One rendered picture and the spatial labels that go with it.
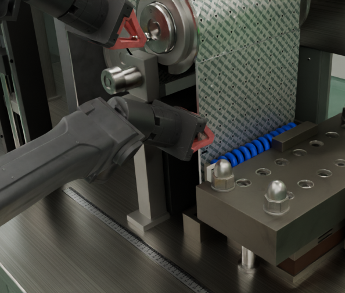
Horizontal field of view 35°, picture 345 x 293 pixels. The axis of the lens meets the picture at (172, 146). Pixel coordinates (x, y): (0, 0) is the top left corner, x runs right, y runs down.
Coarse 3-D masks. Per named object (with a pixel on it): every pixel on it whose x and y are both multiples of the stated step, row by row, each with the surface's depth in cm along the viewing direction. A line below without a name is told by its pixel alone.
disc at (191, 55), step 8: (184, 0) 76; (136, 8) 85; (184, 8) 76; (192, 8) 75; (136, 16) 86; (192, 16) 76; (192, 24) 76; (192, 32) 77; (192, 40) 77; (192, 48) 78; (192, 56) 79; (160, 64) 85; (176, 64) 82; (184, 64) 81; (192, 64) 80; (168, 72) 84; (176, 72) 83
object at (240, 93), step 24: (240, 48) 84; (264, 48) 88; (288, 48) 92; (216, 72) 82; (240, 72) 86; (264, 72) 90; (288, 72) 94; (216, 96) 84; (240, 96) 88; (264, 96) 92; (288, 96) 96; (216, 120) 86; (240, 120) 90; (264, 120) 94; (288, 120) 99; (216, 144) 88; (240, 144) 92
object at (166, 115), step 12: (156, 108) 76; (168, 108) 80; (156, 120) 75; (168, 120) 76; (180, 120) 78; (192, 120) 77; (156, 132) 75; (168, 132) 76; (180, 132) 78; (192, 132) 76; (156, 144) 77; (168, 144) 78; (180, 144) 78; (180, 156) 77
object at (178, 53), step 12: (144, 0) 81; (156, 0) 79; (168, 0) 77; (300, 0) 91; (180, 12) 76; (180, 24) 77; (180, 36) 78; (180, 48) 79; (168, 60) 82; (180, 60) 81
